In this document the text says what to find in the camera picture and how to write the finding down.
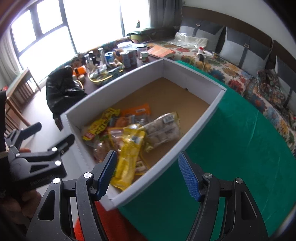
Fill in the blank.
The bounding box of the yellow snack packet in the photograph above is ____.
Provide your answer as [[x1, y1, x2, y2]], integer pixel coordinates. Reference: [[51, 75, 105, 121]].
[[110, 128, 145, 191]]

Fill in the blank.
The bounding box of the orange snack bag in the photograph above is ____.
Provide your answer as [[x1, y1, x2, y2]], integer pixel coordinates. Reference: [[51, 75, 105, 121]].
[[110, 103, 151, 128]]

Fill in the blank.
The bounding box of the clear bag of beige snacks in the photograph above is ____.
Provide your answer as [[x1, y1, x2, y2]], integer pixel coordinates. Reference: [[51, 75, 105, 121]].
[[139, 111, 182, 152]]

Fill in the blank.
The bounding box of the red snack packet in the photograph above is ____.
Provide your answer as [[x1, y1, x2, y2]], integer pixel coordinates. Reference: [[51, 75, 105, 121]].
[[93, 128, 123, 163]]

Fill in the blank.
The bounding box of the person left hand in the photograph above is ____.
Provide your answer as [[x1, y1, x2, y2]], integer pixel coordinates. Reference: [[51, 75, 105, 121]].
[[1, 150, 41, 226]]

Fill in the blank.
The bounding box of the yellow green striped packet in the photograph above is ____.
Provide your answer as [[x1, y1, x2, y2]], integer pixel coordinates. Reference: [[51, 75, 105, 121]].
[[82, 108, 120, 141]]

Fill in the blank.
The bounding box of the wooden chair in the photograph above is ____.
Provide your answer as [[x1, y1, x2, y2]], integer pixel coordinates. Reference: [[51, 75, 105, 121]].
[[4, 68, 41, 136]]

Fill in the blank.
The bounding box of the black plastic bag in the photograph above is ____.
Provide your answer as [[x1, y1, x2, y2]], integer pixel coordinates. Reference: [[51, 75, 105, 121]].
[[46, 66, 87, 119]]

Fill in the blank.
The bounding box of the green cloth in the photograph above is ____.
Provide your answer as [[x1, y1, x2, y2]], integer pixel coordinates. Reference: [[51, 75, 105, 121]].
[[119, 88, 295, 240]]

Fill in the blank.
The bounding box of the green bowl of items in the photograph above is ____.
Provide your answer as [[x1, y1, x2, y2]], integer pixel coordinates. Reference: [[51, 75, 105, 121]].
[[88, 65, 125, 87]]

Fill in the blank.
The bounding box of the white cardboard box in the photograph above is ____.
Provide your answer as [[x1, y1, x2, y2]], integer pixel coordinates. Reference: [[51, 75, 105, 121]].
[[61, 59, 226, 211]]

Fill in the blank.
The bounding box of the tin can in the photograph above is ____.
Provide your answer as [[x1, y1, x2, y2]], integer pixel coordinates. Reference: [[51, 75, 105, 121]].
[[120, 51, 131, 68]]

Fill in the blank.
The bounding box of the orange book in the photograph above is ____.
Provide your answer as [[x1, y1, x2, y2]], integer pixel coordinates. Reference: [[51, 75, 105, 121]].
[[147, 45, 174, 58]]

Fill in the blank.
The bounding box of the white plastic bag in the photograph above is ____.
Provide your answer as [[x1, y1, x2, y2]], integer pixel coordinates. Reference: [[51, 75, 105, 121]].
[[171, 32, 208, 52]]

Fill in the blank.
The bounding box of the grey cushion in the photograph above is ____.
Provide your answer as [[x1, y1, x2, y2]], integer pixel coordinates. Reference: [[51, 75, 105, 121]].
[[219, 27, 271, 77], [179, 18, 224, 52]]

